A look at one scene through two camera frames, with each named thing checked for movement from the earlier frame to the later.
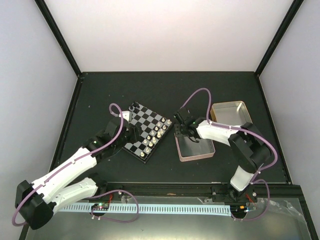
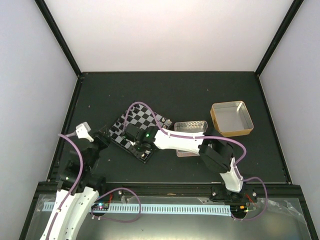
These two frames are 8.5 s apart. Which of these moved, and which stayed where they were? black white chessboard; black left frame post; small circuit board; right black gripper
Moved: right black gripper
Stayed: small circuit board; black white chessboard; black left frame post
